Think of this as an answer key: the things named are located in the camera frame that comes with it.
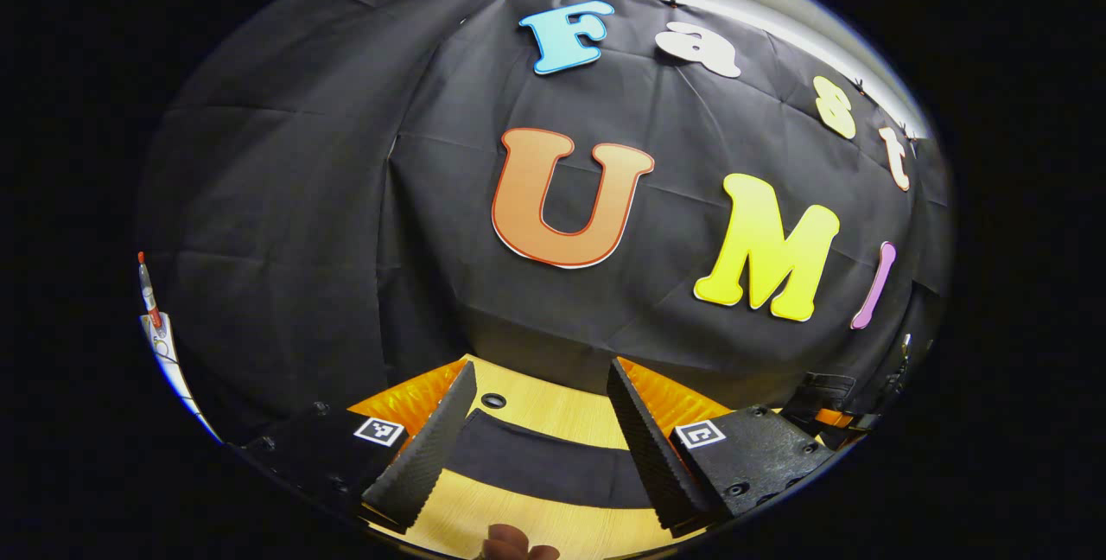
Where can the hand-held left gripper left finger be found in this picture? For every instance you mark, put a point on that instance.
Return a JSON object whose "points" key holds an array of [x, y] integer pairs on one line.
{"points": [[428, 448]]}

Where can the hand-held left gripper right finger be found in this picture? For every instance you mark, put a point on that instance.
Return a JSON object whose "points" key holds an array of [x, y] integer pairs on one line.
{"points": [[657, 456]]}

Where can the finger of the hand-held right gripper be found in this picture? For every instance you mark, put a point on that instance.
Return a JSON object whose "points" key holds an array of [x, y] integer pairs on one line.
{"points": [[834, 417]]}

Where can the black jeans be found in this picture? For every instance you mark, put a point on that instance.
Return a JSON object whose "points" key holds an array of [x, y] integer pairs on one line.
{"points": [[544, 465]]}

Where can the black backdrop cloth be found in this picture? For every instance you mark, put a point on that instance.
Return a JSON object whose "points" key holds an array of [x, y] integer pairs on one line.
{"points": [[346, 154]]}

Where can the red tipped white pen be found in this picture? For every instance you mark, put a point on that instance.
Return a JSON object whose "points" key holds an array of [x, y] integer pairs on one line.
{"points": [[150, 292]]}

